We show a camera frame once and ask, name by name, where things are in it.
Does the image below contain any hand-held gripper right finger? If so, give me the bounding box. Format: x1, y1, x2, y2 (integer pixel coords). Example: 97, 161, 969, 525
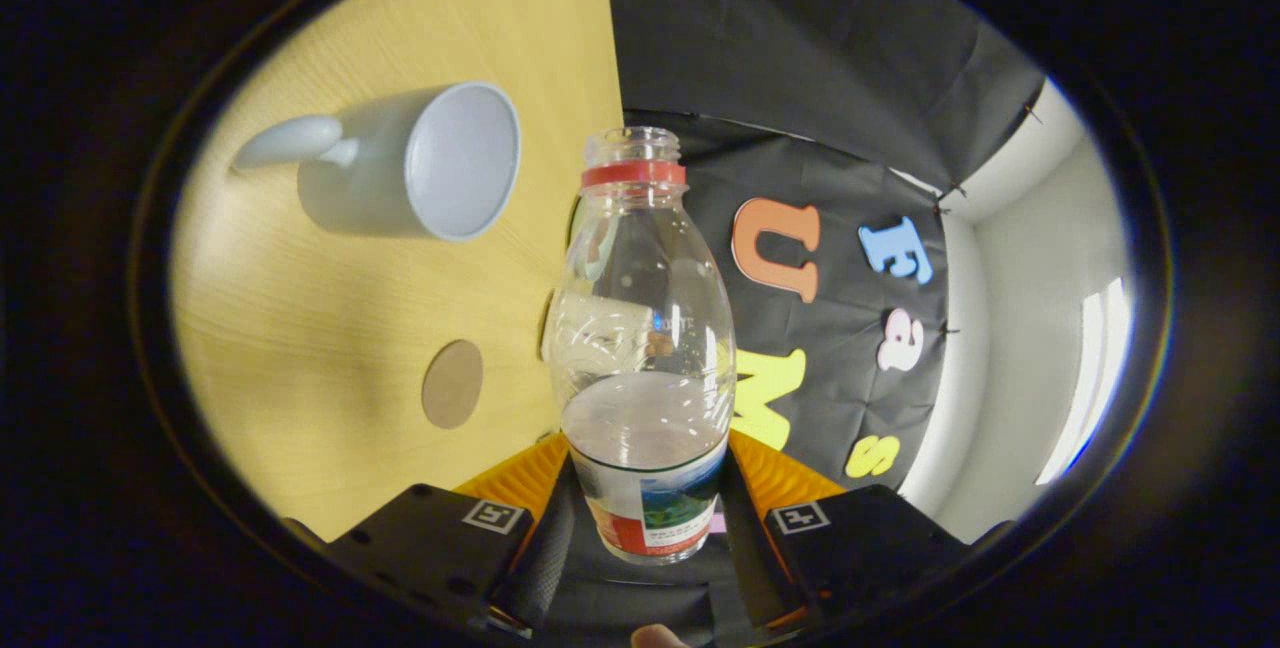
722, 428, 1016, 629

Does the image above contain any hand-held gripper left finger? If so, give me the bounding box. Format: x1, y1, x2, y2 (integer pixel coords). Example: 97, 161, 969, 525
283, 433, 576, 641

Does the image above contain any round brown coaster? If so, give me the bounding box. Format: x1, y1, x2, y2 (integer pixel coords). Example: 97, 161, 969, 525
421, 339, 485, 430

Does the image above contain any clear juice bottle red ring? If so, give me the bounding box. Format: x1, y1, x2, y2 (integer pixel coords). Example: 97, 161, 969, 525
548, 126, 739, 566

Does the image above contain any light grey cup with handle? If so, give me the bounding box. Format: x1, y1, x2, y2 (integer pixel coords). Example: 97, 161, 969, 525
232, 80, 523, 243

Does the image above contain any wooden table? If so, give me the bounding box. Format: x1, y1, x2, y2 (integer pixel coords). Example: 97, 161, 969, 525
168, 0, 626, 544

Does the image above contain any large ceiling light panel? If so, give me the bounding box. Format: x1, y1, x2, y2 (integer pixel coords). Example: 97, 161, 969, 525
1035, 276, 1133, 487

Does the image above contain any black backdrop cloth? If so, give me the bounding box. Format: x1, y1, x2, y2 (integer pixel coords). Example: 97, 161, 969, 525
600, 0, 1046, 644

